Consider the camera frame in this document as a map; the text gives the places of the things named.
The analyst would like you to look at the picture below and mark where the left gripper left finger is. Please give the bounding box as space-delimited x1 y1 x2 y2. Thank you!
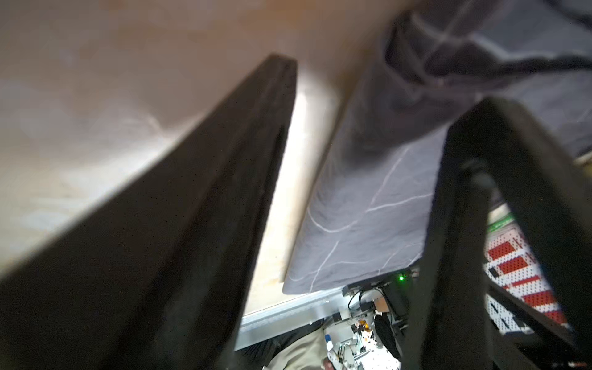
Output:
1 54 298 369

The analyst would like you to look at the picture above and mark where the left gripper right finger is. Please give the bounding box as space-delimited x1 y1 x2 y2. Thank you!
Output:
402 98 591 369

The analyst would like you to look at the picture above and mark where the dark grey checked pillowcase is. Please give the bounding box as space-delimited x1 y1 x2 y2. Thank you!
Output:
282 1 591 294

